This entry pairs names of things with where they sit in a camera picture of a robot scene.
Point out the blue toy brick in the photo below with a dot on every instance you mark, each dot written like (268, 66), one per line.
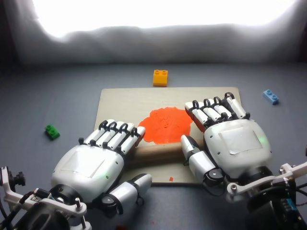
(271, 97)

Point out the orange toy block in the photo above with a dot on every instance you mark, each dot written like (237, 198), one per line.
(160, 77)

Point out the white backdrop sheet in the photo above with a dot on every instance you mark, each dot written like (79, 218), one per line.
(144, 48)

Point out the flat orange dough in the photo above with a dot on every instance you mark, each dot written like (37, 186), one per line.
(165, 127)

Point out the wooden rolling pin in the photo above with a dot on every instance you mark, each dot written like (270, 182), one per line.
(158, 155)

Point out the light wooden board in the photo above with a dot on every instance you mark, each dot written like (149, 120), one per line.
(132, 105)

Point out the green toy brick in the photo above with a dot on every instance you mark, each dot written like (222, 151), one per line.
(52, 132)

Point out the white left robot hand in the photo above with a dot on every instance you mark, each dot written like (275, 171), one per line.
(84, 167)

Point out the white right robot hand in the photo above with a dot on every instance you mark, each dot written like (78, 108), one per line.
(237, 146)

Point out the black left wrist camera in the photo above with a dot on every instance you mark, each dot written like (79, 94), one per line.
(18, 179)

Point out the grey table cloth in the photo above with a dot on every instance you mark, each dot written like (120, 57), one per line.
(48, 83)

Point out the small orange dough crumb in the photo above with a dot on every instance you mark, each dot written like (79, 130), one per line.
(171, 179)

